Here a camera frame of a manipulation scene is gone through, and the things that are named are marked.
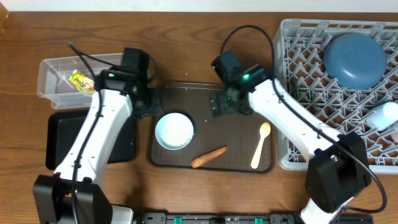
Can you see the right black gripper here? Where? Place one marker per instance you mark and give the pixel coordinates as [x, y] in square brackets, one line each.
[227, 96]

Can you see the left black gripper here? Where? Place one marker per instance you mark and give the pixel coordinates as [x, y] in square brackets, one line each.
[157, 107]

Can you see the light blue rice bowl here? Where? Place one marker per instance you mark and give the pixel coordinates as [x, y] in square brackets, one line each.
[174, 131]

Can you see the pale yellow plastic spoon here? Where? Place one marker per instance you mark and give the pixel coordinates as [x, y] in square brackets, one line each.
[264, 131]

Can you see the orange carrot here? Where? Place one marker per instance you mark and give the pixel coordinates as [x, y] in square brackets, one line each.
[199, 161]

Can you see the yellow green snack wrapper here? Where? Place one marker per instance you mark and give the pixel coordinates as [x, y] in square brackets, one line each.
[82, 83]

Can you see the dark blue plate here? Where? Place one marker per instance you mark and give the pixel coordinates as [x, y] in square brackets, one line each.
[357, 61]

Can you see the small blue white cup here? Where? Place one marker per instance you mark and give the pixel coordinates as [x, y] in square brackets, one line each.
[382, 116]

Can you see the pink white paper cup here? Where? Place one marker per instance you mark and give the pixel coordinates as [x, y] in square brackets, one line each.
[394, 135]

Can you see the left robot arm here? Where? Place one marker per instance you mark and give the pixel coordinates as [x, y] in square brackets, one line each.
[73, 193]

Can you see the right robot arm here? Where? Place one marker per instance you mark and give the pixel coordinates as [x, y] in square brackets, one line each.
[338, 168]

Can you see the grey dishwasher rack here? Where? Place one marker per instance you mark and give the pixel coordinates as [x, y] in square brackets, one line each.
[300, 45]

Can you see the dark brown serving tray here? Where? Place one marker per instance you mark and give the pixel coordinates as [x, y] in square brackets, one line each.
[239, 133]

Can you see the black plastic bin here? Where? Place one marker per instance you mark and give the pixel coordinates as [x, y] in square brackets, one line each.
[63, 128]

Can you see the clear plastic bin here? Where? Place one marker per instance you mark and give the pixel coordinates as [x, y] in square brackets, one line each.
[56, 81]

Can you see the black rail at table edge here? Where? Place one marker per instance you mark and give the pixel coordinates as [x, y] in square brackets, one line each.
[236, 218]

